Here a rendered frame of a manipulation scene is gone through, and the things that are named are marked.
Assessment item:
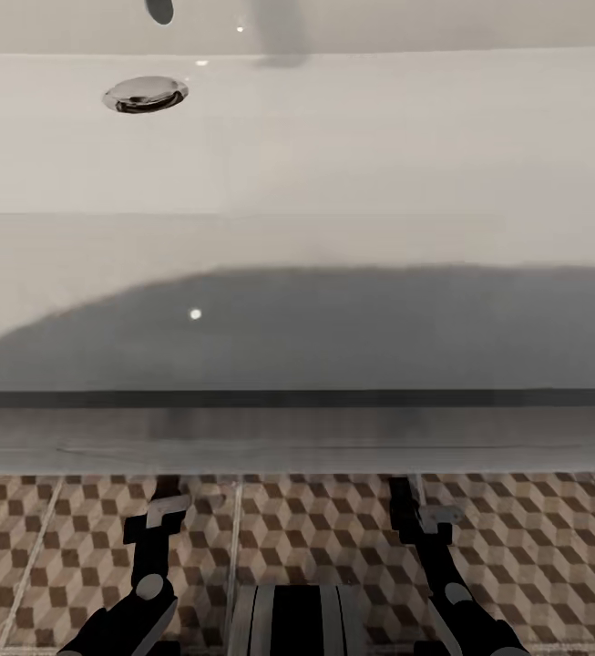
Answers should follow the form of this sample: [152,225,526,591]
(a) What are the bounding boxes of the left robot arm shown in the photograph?
[56,494,194,656]

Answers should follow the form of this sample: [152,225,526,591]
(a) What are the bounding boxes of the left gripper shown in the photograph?
[123,510,186,559]

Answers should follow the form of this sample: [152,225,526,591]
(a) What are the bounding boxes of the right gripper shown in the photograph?
[389,498,452,563]

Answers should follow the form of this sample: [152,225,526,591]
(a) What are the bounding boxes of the robot trunk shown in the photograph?
[229,584,366,656]

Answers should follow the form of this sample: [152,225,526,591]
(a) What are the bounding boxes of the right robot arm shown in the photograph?
[389,498,531,656]

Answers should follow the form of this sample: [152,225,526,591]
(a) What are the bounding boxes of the mousetrap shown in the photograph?
[155,474,181,499]
[389,477,418,519]

